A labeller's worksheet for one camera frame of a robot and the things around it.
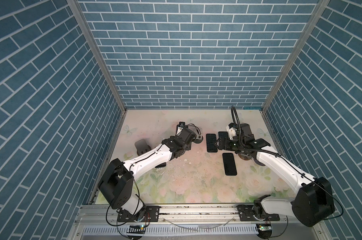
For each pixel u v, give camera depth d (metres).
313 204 0.41
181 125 0.74
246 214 0.73
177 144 0.64
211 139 1.01
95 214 0.75
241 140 0.63
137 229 0.72
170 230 0.77
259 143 0.60
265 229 0.74
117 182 0.42
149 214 0.73
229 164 0.94
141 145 0.90
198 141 1.01
